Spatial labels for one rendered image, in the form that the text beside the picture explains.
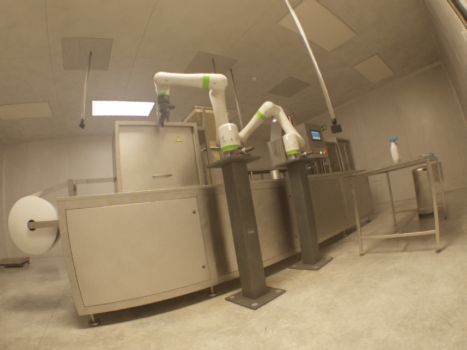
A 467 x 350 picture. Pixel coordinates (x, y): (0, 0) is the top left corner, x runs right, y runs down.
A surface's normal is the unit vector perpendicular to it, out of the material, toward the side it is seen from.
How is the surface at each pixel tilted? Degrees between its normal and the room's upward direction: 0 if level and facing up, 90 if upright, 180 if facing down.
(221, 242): 90
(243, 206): 90
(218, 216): 90
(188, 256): 90
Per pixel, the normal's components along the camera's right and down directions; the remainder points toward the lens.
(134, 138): 0.54, -0.20
